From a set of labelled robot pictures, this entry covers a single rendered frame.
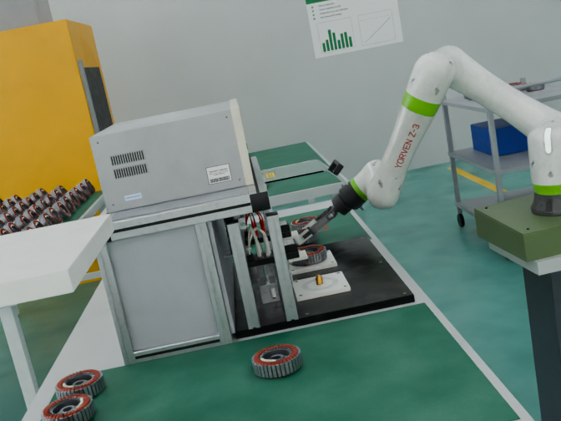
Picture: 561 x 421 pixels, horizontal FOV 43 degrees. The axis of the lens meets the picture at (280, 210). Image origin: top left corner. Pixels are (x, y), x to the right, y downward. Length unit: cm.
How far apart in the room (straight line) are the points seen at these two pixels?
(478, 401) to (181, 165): 94
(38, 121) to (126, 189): 373
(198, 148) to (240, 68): 541
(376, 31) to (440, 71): 524
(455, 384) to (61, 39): 451
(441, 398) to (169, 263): 75
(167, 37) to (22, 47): 206
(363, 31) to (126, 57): 236
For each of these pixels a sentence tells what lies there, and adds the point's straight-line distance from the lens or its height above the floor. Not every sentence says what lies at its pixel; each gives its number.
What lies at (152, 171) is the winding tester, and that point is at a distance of 188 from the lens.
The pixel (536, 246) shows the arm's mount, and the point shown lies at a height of 79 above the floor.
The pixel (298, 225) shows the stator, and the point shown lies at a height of 78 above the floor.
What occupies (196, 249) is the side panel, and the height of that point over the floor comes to 100.
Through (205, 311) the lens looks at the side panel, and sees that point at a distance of 183.
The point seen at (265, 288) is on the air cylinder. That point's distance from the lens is 199.
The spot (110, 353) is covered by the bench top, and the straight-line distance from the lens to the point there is 200.
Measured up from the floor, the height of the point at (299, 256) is 88.
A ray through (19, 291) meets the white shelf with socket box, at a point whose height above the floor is 119.
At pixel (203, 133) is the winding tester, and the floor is 127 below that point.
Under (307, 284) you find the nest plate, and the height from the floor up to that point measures 78.
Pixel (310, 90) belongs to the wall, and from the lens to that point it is 731.
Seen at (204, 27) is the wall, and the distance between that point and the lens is 726.
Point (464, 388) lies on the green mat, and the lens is 145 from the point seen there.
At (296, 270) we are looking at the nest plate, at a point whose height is 78.
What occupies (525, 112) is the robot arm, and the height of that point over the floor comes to 112.
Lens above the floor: 144
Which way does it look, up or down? 12 degrees down
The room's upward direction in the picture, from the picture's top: 11 degrees counter-clockwise
